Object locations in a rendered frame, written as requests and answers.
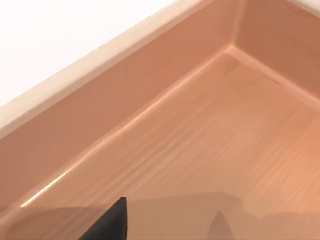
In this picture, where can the shallow salmon-coloured box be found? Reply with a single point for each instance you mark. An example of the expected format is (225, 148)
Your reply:
(200, 125)

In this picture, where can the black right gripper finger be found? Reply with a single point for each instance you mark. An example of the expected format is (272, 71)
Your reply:
(116, 221)

